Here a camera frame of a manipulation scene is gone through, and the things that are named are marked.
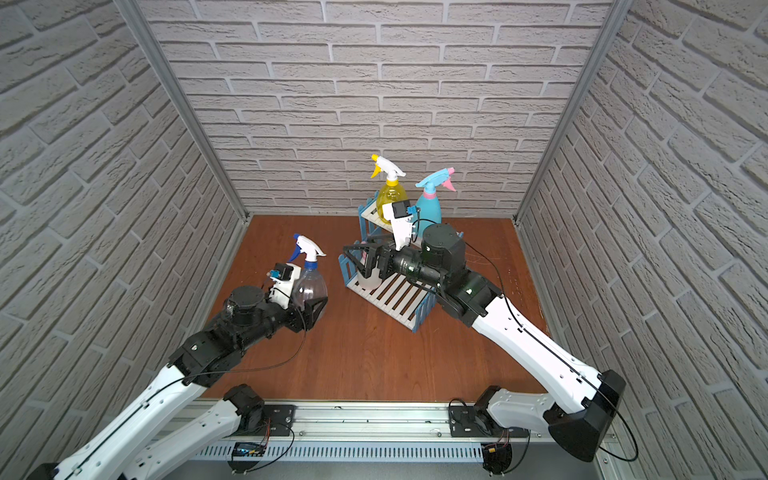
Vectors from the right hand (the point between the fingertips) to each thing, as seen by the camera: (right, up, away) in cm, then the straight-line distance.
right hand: (347, 252), depth 57 cm
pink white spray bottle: (+2, -11, +39) cm, 40 cm away
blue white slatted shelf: (+13, -16, +37) cm, 43 cm away
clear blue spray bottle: (-9, -7, +7) cm, 14 cm away
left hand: (-10, -8, +13) cm, 18 cm away
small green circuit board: (-27, -49, +15) cm, 58 cm away
